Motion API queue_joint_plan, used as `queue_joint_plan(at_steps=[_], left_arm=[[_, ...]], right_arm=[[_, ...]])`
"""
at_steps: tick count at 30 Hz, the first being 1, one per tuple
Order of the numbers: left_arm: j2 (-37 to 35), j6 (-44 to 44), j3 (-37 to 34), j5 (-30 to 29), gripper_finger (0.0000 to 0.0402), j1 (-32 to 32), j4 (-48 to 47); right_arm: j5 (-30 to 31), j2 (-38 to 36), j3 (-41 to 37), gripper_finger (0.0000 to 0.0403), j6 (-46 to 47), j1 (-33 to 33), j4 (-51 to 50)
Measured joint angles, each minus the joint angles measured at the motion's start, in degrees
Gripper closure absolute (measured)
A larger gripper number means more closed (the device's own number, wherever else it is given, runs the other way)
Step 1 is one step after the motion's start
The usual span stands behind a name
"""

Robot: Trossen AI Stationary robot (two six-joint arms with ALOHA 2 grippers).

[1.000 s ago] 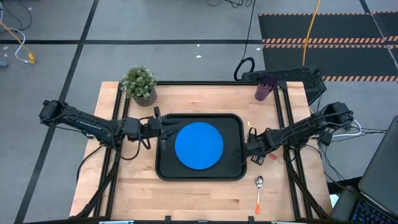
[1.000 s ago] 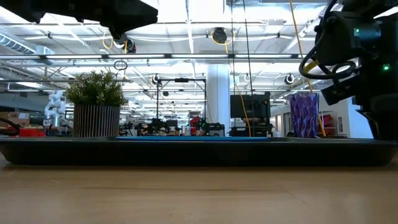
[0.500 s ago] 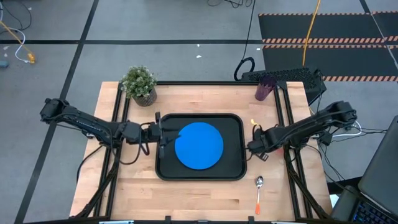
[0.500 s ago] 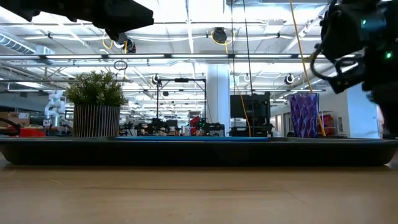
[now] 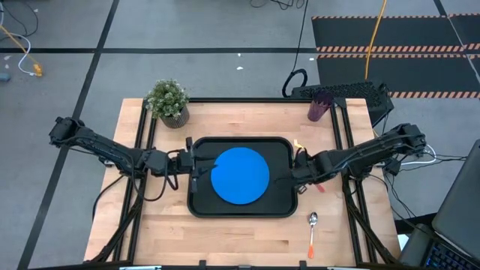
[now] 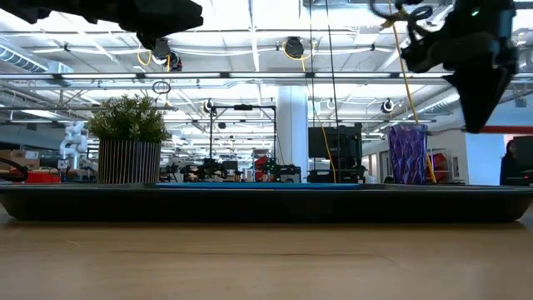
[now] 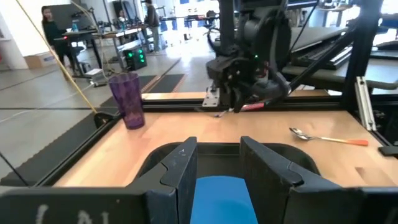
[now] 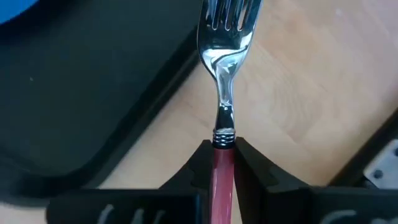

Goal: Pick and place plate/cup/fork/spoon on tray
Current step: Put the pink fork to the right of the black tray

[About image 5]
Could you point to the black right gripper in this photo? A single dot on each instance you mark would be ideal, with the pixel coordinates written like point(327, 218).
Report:
point(309, 167)

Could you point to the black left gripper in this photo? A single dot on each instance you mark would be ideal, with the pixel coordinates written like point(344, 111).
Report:
point(183, 163)

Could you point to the blue round plate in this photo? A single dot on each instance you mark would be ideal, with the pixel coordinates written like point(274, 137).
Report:
point(240, 176)

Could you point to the black plastic tray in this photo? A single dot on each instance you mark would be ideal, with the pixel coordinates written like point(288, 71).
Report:
point(240, 212)

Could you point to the purple ribbed cup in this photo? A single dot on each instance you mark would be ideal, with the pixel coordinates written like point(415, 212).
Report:
point(318, 108)

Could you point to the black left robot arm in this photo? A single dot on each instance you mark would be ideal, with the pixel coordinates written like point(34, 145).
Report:
point(97, 144)

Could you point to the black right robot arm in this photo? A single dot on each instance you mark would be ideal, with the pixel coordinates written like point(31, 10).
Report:
point(375, 148)

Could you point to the yellow tag on gripper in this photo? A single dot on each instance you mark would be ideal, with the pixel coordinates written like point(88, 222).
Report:
point(298, 143)

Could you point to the small potted green plant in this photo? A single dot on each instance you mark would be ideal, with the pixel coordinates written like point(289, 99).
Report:
point(167, 99)

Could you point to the grey rounded device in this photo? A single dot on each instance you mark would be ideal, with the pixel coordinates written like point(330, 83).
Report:
point(416, 243)

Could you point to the black hazard-striped floor mat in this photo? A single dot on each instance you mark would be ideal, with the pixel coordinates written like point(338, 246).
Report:
point(397, 71)

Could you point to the grey laptop lid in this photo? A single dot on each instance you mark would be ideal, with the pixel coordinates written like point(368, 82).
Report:
point(461, 195)

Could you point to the black backlit keyboard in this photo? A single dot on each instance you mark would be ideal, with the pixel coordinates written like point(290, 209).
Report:
point(446, 258)

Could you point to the black aluminium rail frame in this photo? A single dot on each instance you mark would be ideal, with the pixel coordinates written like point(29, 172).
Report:
point(240, 100)

